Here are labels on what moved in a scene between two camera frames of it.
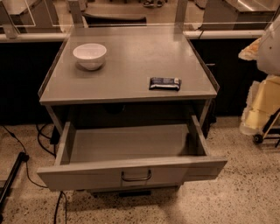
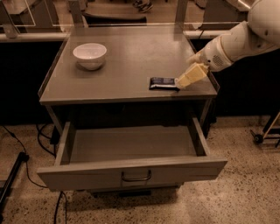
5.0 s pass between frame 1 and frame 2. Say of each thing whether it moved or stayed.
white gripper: moved
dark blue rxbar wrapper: stayed
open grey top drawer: stayed
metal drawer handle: stayed
